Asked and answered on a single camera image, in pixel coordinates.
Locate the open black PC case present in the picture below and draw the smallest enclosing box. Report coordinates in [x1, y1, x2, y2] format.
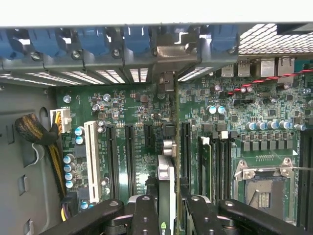
[0, 0, 313, 235]

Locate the silver rear port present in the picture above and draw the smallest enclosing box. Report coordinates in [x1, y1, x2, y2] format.
[277, 56, 295, 78]
[221, 64, 237, 78]
[260, 58, 276, 78]
[237, 58, 251, 77]

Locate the installed dark RAM stick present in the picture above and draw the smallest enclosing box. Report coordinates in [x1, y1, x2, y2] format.
[198, 136, 214, 205]

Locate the black RAM slot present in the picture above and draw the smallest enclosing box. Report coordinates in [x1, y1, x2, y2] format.
[212, 138, 222, 204]
[221, 131, 232, 204]
[298, 128, 313, 230]

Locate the white power connector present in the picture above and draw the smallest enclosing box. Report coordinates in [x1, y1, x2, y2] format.
[49, 107, 73, 134]

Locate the red black twisted wire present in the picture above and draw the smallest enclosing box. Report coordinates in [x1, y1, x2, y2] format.
[227, 68, 313, 95]

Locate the CPU socket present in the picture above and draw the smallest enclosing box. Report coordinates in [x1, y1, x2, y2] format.
[233, 158, 301, 225]

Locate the short black expansion slot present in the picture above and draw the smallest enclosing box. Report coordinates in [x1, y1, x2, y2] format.
[143, 123, 157, 148]

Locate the braided yellow black power cable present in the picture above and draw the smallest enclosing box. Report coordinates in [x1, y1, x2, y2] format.
[14, 113, 68, 200]

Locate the green motherboard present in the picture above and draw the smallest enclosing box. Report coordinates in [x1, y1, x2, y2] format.
[55, 57, 313, 232]

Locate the long black expansion slot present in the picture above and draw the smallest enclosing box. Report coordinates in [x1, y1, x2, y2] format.
[105, 124, 120, 201]
[124, 123, 136, 196]
[180, 120, 192, 181]

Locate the blue card retainer clip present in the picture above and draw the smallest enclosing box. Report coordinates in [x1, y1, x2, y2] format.
[28, 29, 61, 59]
[0, 30, 25, 61]
[209, 24, 240, 54]
[77, 26, 110, 57]
[123, 25, 152, 51]

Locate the white PCI expansion slot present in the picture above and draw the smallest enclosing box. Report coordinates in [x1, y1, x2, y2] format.
[84, 120, 101, 204]

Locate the black power connector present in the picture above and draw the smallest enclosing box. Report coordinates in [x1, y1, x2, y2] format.
[60, 191, 80, 222]

